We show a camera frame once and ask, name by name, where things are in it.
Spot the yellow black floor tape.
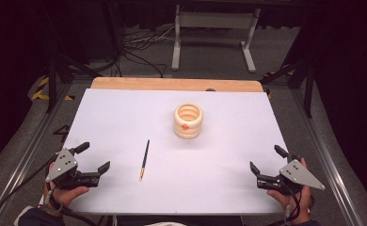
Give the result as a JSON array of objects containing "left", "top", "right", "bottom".
[
  {"left": 30, "top": 76, "right": 76, "bottom": 102},
  {"left": 263, "top": 70, "right": 295, "bottom": 78}
]

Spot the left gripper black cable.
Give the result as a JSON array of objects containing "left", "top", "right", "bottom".
[{"left": 0, "top": 153, "right": 57, "bottom": 226}]

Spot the person's right hand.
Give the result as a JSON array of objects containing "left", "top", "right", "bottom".
[{"left": 265, "top": 157, "right": 315, "bottom": 224}]

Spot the white table sheet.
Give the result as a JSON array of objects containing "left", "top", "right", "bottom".
[{"left": 60, "top": 88, "right": 289, "bottom": 217}]

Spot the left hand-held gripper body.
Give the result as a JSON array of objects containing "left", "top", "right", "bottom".
[{"left": 44, "top": 148, "right": 102, "bottom": 191}]

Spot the white metal stand frame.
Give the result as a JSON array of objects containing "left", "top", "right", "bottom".
[{"left": 170, "top": 4, "right": 262, "bottom": 73}]

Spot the tangle of floor cables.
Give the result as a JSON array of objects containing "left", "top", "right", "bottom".
[{"left": 114, "top": 24, "right": 177, "bottom": 79}]

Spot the dark striped pencil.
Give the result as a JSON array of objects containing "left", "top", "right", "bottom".
[{"left": 139, "top": 139, "right": 151, "bottom": 182}]

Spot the person's left hand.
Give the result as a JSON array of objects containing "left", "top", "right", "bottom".
[{"left": 43, "top": 163, "right": 90, "bottom": 209}]

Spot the black tripod stand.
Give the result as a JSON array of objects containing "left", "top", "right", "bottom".
[
  {"left": 45, "top": 51, "right": 104, "bottom": 114},
  {"left": 260, "top": 57, "right": 315, "bottom": 119}
]

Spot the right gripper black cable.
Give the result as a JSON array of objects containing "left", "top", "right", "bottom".
[{"left": 283, "top": 185, "right": 303, "bottom": 222}]

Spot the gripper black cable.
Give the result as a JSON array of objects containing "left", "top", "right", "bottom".
[
  {"left": 283, "top": 185, "right": 303, "bottom": 222},
  {"left": 0, "top": 153, "right": 57, "bottom": 226}
]

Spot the aluminium floor rail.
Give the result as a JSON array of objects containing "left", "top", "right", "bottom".
[
  {"left": 0, "top": 82, "right": 76, "bottom": 226},
  {"left": 288, "top": 88, "right": 365, "bottom": 226}
]

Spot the cream ribbed pen holder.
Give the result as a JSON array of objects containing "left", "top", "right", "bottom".
[{"left": 172, "top": 103, "right": 204, "bottom": 140}]

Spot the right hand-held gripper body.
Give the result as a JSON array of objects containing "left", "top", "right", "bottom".
[{"left": 256, "top": 154, "right": 327, "bottom": 195}]

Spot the black triangular bracket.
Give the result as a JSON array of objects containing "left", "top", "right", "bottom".
[{"left": 53, "top": 124, "right": 71, "bottom": 144}]

